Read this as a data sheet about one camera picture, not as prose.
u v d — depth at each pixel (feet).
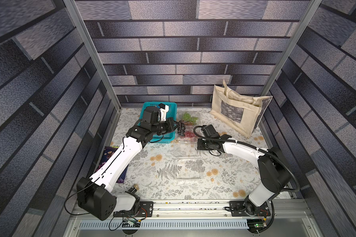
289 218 2.48
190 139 3.20
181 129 2.43
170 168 2.88
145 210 2.40
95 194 1.26
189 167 2.89
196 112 3.85
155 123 1.93
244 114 3.05
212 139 2.14
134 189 2.54
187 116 3.50
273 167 1.54
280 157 1.55
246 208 2.19
